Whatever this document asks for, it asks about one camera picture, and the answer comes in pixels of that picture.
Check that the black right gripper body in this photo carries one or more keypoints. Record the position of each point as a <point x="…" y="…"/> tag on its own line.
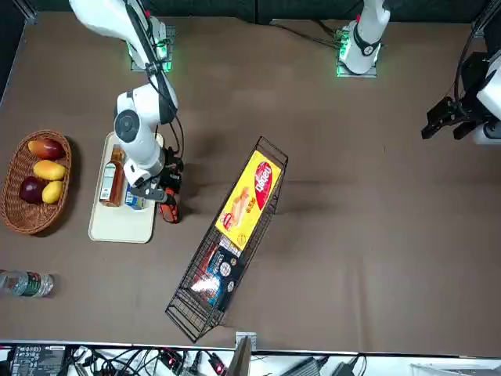
<point x="146" y="194"/>

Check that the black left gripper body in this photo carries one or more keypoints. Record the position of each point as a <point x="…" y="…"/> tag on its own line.
<point x="469" y="113"/>

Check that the orange black barcode scanner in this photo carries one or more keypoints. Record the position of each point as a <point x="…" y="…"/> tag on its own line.
<point x="171" y="211"/>

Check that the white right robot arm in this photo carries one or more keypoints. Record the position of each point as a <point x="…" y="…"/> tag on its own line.
<point x="137" y="137"/>

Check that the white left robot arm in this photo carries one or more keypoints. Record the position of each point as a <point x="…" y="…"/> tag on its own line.
<point x="368" y="39"/>

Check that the blue Oreo cookie box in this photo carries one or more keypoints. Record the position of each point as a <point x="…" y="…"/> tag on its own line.
<point x="134" y="201"/>

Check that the white plastic tray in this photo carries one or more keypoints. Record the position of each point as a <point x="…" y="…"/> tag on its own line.
<point x="121" y="227"/>

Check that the square amber tea bottle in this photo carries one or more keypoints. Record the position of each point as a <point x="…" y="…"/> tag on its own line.
<point x="111" y="188"/>

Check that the small yellow mango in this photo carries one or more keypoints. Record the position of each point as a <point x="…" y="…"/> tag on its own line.
<point x="52" y="192"/>

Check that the long yellow mango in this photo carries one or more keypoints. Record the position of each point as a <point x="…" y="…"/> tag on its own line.
<point x="49" y="169"/>

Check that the yellow pastry box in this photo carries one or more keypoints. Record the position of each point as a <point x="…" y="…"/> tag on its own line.
<point x="250" y="196"/>

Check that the dark blue cookie box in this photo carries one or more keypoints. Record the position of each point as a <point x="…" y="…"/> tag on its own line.
<point x="219" y="274"/>

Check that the red yellow mango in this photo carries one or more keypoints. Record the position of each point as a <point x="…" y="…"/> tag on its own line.
<point x="46" y="149"/>

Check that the brown wicker basket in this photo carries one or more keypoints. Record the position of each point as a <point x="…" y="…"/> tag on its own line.
<point x="23" y="221"/>

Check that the clear water bottle green cap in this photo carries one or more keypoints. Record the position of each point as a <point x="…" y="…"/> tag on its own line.
<point x="27" y="283"/>

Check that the power strip red light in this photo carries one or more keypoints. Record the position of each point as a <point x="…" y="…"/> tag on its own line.
<point x="218" y="366"/>
<point x="170" y="360"/>

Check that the black labelled power supply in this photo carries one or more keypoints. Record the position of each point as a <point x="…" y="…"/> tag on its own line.
<point x="37" y="360"/>

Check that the grey power adapter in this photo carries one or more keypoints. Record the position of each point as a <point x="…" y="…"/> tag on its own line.
<point x="305" y="368"/>

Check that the black power adapter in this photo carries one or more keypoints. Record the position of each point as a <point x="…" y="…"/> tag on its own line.
<point x="346" y="368"/>

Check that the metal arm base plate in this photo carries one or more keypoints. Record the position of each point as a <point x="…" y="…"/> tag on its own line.
<point x="170" y="47"/>
<point x="372" y="73"/>

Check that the aluminium frame profile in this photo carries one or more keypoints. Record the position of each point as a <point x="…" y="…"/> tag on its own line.
<point x="485" y="19"/>

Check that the aluminium camera post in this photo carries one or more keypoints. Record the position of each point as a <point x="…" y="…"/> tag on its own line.
<point x="242" y="358"/>

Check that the aluminium table edge rail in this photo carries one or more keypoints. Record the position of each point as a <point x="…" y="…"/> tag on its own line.
<point x="27" y="11"/>

